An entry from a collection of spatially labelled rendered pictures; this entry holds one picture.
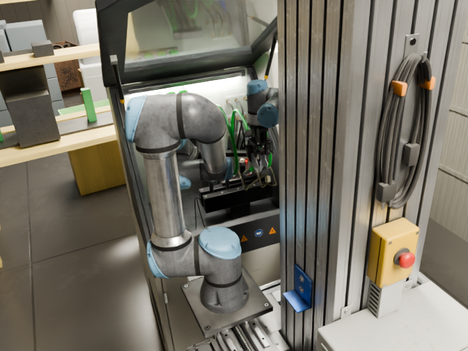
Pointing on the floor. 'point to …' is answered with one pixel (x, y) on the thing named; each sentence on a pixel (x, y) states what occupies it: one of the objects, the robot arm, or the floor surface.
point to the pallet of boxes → (34, 29)
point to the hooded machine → (88, 31)
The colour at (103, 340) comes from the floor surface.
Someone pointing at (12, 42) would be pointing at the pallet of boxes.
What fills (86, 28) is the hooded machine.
